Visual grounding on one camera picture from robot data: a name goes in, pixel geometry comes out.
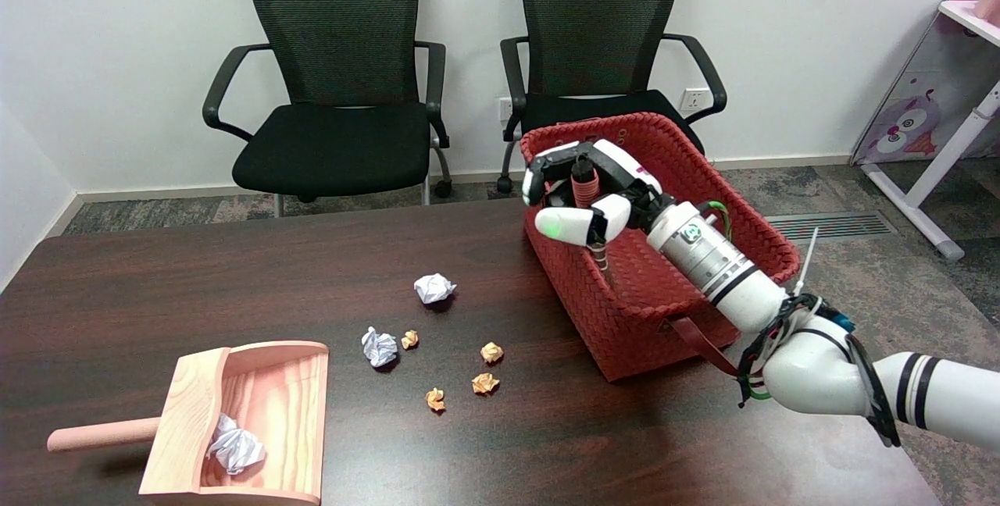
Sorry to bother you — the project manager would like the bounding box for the white cable tie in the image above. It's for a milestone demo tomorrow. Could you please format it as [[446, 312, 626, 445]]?
[[792, 226, 820, 298]]

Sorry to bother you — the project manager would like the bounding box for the large white crumpled paper ball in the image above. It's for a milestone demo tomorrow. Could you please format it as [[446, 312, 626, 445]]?
[[207, 414, 267, 476]]

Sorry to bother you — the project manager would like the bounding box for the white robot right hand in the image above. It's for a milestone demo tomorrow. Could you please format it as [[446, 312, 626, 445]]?
[[521, 139, 675, 248]]

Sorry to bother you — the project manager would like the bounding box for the black mesh office chair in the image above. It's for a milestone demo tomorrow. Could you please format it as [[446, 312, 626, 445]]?
[[202, 0, 454, 218], [498, 0, 727, 194]]

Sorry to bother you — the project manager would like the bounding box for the green robot cable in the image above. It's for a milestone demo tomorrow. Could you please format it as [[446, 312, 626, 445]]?
[[697, 199, 733, 243]]

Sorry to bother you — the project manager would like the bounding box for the red woven basket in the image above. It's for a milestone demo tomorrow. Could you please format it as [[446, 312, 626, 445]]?
[[520, 112, 802, 383]]

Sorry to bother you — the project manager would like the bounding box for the floor vent grille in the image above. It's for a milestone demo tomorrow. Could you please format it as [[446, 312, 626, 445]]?
[[764, 212, 898, 242]]

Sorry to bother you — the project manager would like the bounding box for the brown broom with red handle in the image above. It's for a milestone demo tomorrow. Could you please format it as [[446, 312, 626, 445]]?
[[570, 153, 616, 288]]

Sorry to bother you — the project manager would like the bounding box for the wooden dustpan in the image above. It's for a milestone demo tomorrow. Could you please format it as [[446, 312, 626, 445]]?
[[47, 340, 330, 506]]

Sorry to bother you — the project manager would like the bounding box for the pink cartoon children's shelf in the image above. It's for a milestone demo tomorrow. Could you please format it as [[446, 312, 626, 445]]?
[[850, 0, 1000, 167]]

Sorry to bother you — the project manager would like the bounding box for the white desk leg frame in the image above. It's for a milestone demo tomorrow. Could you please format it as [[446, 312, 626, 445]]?
[[859, 80, 1000, 261]]

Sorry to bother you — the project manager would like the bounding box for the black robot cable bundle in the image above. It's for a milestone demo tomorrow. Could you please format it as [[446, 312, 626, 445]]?
[[734, 294, 904, 449]]

